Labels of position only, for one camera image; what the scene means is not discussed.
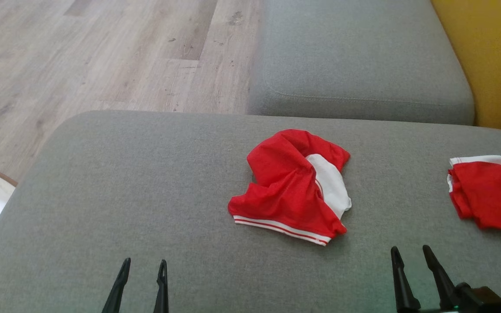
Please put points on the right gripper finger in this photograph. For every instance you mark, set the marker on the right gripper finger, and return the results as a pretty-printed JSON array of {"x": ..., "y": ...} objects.
[
  {"x": 405, "y": 291},
  {"x": 444, "y": 280}
]

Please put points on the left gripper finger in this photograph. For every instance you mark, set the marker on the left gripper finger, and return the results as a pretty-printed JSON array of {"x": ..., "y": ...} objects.
[
  {"x": 162, "y": 291},
  {"x": 118, "y": 291}
]

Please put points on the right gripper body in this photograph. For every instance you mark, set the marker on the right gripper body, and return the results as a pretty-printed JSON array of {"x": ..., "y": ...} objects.
[{"x": 481, "y": 300}]

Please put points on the red shorts with white band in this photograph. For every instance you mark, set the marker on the red shorts with white band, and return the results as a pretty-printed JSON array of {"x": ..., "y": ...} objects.
[{"x": 489, "y": 195}]

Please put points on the red white striped jersey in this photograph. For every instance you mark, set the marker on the red white striped jersey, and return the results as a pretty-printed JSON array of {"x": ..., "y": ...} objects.
[{"x": 276, "y": 191}]

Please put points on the large grey sofa seat cushion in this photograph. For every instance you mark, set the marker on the large grey sofa seat cushion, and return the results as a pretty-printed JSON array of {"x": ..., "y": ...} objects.
[{"x": 146, "y": 182}]

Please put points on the small grey sofa cushion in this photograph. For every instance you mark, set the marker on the small grey sofa cushion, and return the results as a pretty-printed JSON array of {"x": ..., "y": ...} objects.
[{"x": 355, "y": 52}]

